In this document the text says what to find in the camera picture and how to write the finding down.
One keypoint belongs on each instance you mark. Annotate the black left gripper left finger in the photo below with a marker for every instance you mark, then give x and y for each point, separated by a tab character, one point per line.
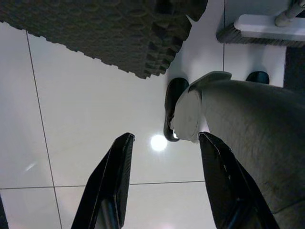
107	181

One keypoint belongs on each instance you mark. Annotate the robot left leg grey cloth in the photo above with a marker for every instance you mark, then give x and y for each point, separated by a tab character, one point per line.
250	114

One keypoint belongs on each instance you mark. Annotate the white broom grey bristles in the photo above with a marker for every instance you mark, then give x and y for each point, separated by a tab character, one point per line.
262	26

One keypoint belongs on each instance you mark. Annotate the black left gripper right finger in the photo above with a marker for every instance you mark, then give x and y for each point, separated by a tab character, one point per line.
228	190

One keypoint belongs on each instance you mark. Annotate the dark grey foam puzzle mat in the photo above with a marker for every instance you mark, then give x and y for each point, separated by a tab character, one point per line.
95	23

